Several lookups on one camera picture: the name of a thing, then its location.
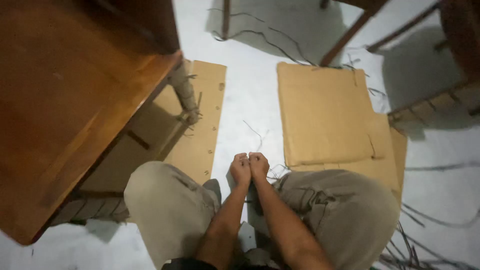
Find woven seat wooden chair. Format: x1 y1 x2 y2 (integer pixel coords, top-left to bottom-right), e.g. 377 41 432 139
387 0 480 132

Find thin dark rattan strand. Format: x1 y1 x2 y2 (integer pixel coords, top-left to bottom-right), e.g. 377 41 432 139
242 120 289 181

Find bundle of dark rattan strands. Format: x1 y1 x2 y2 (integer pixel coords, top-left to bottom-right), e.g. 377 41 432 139
379 202 480 270

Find person's beige trousers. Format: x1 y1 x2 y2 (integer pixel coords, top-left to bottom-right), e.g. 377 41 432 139
124 161 400 270

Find dark wooden chair frame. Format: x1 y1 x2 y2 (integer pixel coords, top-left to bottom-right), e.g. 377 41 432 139
221 0 443 68

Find person's right hand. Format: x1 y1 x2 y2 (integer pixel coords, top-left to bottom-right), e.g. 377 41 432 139
248 152 270 181

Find stapled cardboard sheet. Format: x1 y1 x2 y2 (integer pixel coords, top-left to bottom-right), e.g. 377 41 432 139
80 60 227 193

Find person's left hand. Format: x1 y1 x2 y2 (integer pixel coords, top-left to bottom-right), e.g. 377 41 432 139
230 152 252 187

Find brown wooden chair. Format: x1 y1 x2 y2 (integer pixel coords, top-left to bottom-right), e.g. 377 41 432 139
0 0 201 246

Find large folded cardboard sheet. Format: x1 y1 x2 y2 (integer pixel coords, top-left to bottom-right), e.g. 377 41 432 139
277 62 408 203

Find long dark rattan strand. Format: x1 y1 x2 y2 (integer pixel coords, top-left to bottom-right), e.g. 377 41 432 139
208 7 317 67

